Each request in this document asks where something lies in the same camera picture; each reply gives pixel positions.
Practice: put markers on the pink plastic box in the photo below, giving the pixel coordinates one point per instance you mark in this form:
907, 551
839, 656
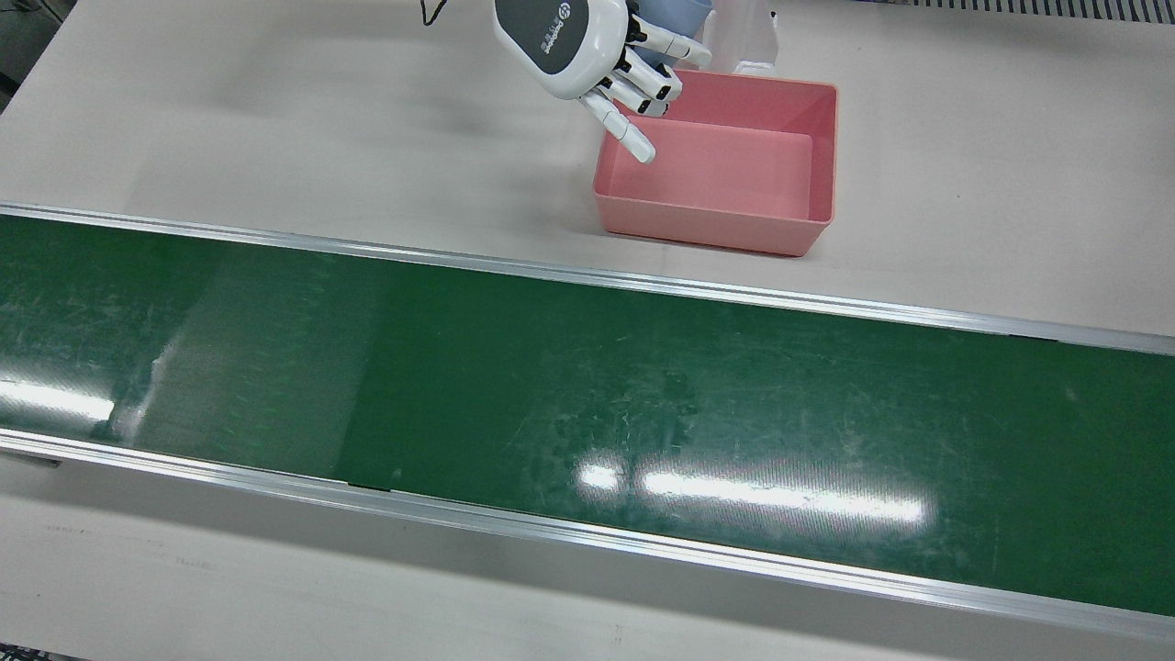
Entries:
716, 229

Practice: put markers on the green conveyor belt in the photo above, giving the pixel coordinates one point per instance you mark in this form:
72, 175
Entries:
551, 395

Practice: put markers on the aluminium conveyor rail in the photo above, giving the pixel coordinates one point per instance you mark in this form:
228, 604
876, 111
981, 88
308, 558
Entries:
643, 283
643, 543

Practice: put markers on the light blue cup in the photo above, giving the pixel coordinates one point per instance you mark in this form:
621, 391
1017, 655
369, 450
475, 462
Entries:
684, 18

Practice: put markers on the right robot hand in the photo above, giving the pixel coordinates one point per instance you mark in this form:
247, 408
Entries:
569, 46

